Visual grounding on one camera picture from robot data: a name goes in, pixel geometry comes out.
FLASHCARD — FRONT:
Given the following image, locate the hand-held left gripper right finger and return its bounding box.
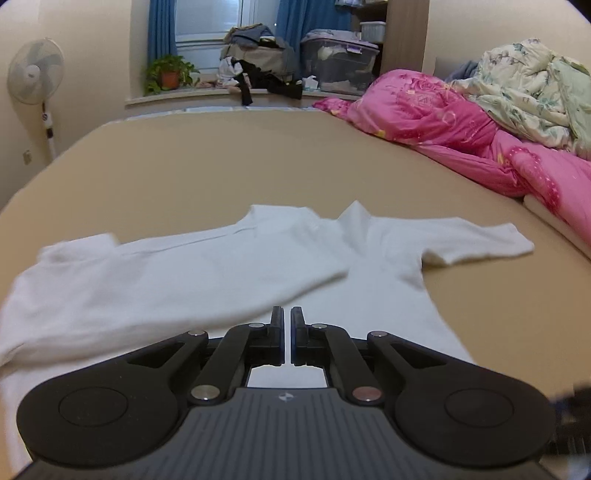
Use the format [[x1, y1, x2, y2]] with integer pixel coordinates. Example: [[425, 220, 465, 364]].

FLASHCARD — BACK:
[[290, 306, 445, 407]]

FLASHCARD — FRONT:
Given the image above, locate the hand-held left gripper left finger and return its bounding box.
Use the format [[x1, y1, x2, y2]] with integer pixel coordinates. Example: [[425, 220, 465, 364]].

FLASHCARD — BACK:
[[126, 305, 286, 407]]

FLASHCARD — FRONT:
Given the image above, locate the white t-shirt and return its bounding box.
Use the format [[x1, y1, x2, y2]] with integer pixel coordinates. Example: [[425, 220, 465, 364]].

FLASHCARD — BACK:
[[0, 200, 535, 472]]

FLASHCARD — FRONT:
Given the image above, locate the pile of clothes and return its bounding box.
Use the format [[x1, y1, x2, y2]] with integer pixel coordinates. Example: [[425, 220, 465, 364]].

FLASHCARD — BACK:
[[217, 25, 303, 100]]

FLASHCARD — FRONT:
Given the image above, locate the black garment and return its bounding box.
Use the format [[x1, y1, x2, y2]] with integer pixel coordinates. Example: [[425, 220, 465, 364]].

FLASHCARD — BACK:
[[236, 62, 303, 106]]

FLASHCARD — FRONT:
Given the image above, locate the pink floral quilt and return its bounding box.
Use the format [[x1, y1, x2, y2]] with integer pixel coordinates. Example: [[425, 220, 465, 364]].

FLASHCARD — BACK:
[[313, 69, 591, 232]]

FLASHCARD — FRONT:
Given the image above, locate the white windowsill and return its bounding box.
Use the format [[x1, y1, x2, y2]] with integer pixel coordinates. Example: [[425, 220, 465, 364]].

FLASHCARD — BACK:
[[124, 88, 361, 108]]

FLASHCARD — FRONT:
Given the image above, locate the clear storage box purple lid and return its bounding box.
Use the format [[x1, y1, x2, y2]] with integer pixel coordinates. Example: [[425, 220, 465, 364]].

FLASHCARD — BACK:
[[300, 29, 380, 96]]

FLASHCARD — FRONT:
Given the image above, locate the potted green plant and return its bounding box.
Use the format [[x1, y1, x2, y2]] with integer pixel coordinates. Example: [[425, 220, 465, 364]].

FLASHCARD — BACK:
[[144, 55, 200, 96]]

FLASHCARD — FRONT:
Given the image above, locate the small white storage box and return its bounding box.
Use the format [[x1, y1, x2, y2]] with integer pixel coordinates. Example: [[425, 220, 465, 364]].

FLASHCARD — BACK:
[[359, 21, 386, 43]]

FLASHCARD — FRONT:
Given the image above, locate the blue curtain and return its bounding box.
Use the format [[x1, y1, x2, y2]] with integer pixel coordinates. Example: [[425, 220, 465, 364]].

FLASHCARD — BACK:
[[276, 0, 319, 47], [148, 0, 178, 63]]

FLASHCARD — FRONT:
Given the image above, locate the wooden wardrobe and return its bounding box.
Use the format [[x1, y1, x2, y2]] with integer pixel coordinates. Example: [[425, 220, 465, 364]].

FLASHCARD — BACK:
[[335, 0, 430, 77]]

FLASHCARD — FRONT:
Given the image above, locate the pale floral quilt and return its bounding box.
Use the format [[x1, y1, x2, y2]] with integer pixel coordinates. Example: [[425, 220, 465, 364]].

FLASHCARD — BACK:
[[450, 39, 591, 160]]

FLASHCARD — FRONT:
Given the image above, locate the window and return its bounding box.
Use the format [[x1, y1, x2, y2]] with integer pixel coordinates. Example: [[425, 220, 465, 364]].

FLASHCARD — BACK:
[[175, 0, 278, 44]]

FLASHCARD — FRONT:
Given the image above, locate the white standing fan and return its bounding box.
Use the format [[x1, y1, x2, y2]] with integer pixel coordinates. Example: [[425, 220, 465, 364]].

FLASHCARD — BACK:
[[7, 39, 65, 161]]

